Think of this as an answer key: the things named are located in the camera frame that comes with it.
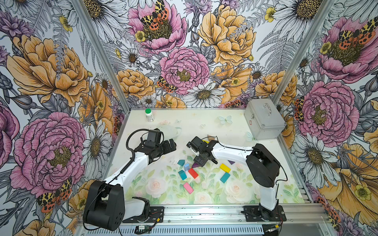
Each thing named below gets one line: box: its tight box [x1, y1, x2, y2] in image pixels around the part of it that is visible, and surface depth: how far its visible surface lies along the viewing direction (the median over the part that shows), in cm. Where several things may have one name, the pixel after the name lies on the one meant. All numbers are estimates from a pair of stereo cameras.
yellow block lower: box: [219, 163, 232, 174], surface depth 91 cm
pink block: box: [183, 182, 194, 195], surface depth 84 cm
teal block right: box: [220, 172, 231, 184], surface depth 89 cm
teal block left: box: [178, 169, 188, 181], surface depth 89 cm
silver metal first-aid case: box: [243, 98, 287, 141], surface depth 99 cm
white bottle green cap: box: [144, 108, 155, 123], surface depth 111 cm
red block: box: [188, 167, 199, 179], surface depth 89 cm
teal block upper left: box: [177, 159, 186, 167], surface depth 93 cm
